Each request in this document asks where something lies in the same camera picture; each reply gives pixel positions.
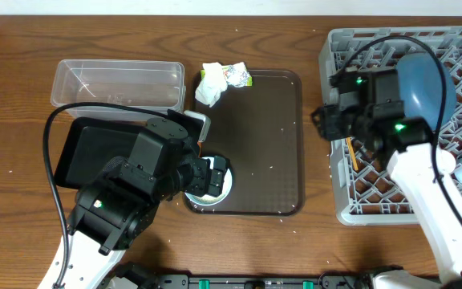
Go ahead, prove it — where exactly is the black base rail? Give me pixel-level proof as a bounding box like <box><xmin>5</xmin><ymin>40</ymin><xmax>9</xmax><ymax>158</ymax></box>
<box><xmin>98</xmin><ymin>263</ymin><xmax>440</xmax><ymax>289</ymax></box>

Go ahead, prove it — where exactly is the small pink cup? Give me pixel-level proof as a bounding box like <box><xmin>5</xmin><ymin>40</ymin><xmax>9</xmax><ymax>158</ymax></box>
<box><xmin>436</xmin><ymin>148</ymin><xmax>456</xmax><ymax>174</ymax></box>

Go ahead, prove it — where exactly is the crumpled white napkin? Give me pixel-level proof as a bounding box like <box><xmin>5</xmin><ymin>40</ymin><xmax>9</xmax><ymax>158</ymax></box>
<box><xmin>195</xmin><ymin>63</ymin><xmax>228</xmax><ymax>108</ymax></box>

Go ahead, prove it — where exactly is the wooden chopstick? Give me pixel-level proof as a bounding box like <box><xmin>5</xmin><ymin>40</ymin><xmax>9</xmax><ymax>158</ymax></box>
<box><xmin>346</xmin><ymin>137</ymin><xmax>359</xmax><ymax>172</ymax></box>

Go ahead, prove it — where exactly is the orange carrot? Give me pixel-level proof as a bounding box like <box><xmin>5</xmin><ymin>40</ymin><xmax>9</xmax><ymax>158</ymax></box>
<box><xmin>197</xmin><ymin>141</ymin><xmax>202</xmax><ymax>157</ymax></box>

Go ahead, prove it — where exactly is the dark blue plate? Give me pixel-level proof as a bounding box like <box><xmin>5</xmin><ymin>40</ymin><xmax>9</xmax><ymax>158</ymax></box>
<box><xmin>391</xmin><ymin>53</ymin><xmax>456</xmax><ymax>131</ymax></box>

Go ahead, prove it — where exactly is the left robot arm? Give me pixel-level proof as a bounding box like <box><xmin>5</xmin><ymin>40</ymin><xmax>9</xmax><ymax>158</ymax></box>
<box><xmin>41</xmin><ymin>110</ymin><xmax>232</xmax><ymax>288</ymax></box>

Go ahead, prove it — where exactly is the clear plastic bin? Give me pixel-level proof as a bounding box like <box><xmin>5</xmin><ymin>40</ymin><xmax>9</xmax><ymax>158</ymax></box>
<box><xmin>51</xmin><ymin>59</ymin><xmax>185</xmax><ymax>114</ymax></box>

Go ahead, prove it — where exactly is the foil snack wrapper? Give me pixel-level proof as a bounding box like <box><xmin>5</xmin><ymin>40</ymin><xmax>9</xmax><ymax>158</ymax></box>
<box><xmin>201</xmin><ymin>62</ymin><xmax>253</xmax><ymax>88</ymax></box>

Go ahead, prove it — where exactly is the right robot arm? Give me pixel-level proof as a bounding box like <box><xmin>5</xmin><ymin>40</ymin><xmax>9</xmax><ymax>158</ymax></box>
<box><xmin>311</xmin><ymin>65</ymin><xmax>462</xmax><ymax>288</ymax></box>

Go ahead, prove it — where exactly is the black plastic tray bin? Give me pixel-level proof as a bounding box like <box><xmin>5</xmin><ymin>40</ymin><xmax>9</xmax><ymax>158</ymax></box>
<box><xmin>53</xmin><ymin>116</ymin><xmax>176</xmax><ymax>192</ymax></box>

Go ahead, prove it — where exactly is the grey dishwasher rack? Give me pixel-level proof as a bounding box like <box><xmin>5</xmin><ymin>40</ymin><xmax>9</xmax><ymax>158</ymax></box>
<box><xmin>318</xmin><ymin>26</ymin><xmax>462</xmax><ymax>226</ymax></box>

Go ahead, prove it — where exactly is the dark brown serving tray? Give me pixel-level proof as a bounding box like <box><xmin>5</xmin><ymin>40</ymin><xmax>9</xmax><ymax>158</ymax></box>
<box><xmin>184</xmin><ymin>69</ymin><xmax>305</xmax><ymax>217</ymax></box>

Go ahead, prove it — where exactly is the light blue rice bowl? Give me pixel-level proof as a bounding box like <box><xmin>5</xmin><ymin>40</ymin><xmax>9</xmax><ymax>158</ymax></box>
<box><xmin>184</xmin><ymin>156</ymin><xmax>233</xmax><ymax>206</ymax></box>

